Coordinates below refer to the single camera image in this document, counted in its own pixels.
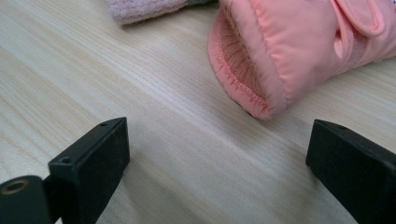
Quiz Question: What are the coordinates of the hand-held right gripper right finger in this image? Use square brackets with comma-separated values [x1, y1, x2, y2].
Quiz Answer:
[304, 119, 396, 224]

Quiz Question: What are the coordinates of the pink printed ski glove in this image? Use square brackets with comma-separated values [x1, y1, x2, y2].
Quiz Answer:
[206, 0, 396, 121]

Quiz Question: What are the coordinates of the grey knit glove pink cuff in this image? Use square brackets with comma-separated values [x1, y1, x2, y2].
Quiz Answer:
[106, 0, 219, 26]

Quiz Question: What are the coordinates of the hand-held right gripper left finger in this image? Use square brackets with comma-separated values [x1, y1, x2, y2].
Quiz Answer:
[47, 117, 131, 224]

